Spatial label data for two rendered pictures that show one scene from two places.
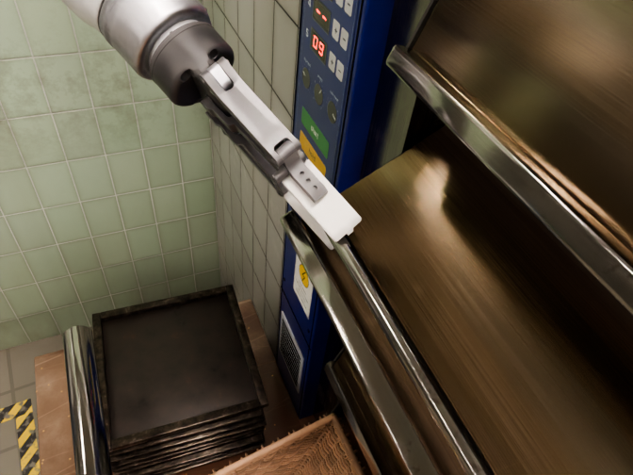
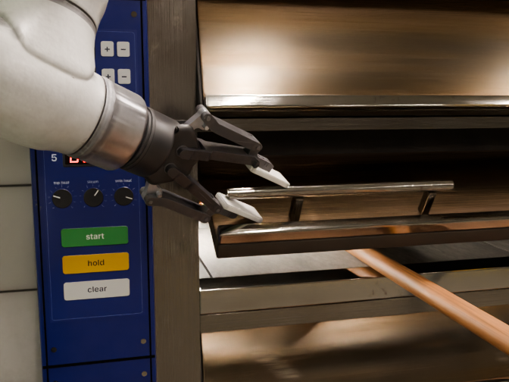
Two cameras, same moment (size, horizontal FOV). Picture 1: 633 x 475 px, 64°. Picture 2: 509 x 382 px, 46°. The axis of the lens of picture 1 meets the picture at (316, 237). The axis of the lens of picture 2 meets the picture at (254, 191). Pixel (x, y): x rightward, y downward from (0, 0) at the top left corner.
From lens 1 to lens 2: 0.80 m
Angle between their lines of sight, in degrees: 74
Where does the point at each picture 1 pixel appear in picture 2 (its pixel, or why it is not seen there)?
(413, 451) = (401, 218)
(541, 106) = (297, 80)
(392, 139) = not seen: hidden behind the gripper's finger
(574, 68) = (296, 62)
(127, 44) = (136, 123)
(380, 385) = (366, 220)
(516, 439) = (395, 199)
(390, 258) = (279, 205)
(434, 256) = not seen: hidden behind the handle
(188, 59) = (170, 121)
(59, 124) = not seen: outside the picture
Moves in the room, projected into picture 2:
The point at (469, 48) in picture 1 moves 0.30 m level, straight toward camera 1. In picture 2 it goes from (242, 79) to (457, 76)
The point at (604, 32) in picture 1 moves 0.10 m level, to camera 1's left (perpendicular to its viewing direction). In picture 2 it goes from (296, 47) to (282, 41)
